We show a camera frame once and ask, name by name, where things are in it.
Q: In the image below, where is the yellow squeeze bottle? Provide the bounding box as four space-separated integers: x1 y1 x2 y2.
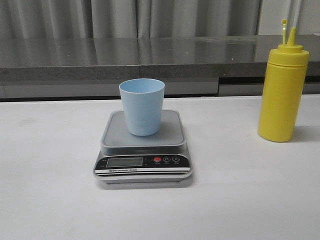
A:
257 19 310 143

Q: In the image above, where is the grey curtain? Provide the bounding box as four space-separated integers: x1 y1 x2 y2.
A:
0 0 320 39

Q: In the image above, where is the grey stone counter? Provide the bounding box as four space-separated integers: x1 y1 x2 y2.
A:
0 33 320 100

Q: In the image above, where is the silver digital kitchen scale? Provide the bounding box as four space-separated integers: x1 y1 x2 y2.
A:
93 110 193 184

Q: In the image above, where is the light blue cup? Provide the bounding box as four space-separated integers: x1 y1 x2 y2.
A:
119 78 165 136

